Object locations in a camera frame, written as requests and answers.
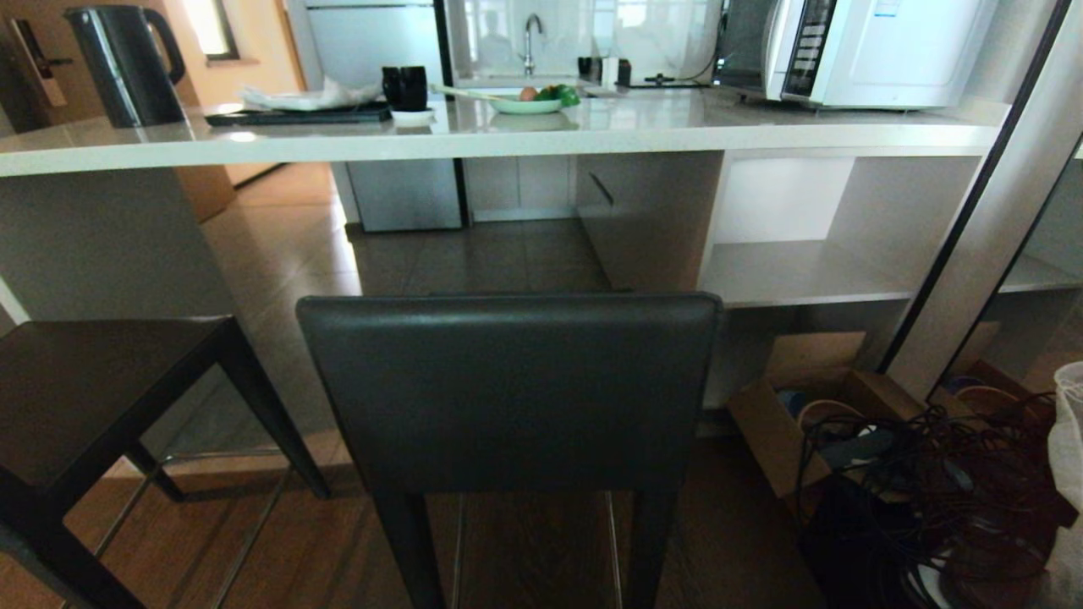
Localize white microwave oven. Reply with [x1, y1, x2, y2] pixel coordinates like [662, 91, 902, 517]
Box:
[712, 0, 1001, 111]

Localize white cloth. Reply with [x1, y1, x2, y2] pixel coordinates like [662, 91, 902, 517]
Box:
[240, 77, 383, 112]

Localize black electric kettle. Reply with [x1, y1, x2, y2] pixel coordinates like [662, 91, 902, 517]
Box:
[64, 5, 187, 129]

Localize chrome sink faucet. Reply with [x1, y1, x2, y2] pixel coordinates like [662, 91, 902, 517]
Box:
[520, 13, 545, 78]

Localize white plastic bag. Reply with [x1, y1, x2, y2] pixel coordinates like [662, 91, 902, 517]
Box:
[1046, 362, 1083, 609]

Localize black serving tray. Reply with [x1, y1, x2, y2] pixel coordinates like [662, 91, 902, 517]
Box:
[205, 101, 393, 128]

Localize dark backless bar stool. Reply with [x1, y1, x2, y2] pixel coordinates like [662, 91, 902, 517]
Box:
[0, 315, 332, 609]

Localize white refrigerator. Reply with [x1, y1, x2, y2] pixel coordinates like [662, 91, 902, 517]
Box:
[285, 0, 468, 233]

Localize tangled black cables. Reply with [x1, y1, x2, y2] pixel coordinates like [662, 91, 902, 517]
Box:
[795, 398, 1080, 609]

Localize green plate with food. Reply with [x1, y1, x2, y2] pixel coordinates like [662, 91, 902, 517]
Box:
[487, 85, 582, 115]

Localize black leather chair back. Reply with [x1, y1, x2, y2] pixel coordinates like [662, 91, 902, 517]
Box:
[295, 292, 723, 609]

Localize wooden chopsticks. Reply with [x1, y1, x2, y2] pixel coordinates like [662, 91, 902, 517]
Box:
[430, 84, 500, 103]

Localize brown cardboard box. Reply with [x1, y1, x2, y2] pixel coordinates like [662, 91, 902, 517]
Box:
[728, 332, 926, 499]

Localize electronic door lock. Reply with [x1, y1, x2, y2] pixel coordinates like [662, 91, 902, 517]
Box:
[8, 18, 74, 108]

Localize white kitchen counter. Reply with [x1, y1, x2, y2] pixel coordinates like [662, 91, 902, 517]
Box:
[0, 85, 1013, 407]

